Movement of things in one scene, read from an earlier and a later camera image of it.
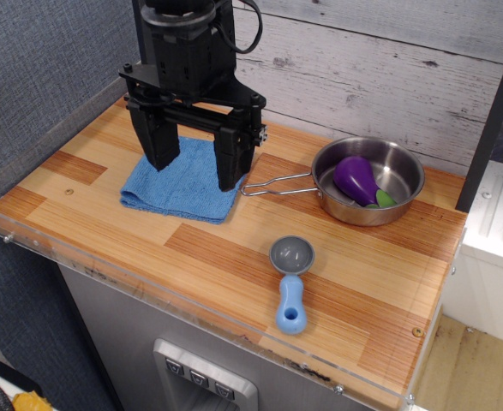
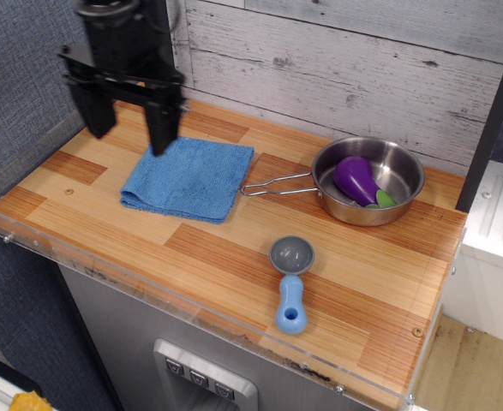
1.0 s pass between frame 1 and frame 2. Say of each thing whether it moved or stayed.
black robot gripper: moved
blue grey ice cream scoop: stayed
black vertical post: stayed
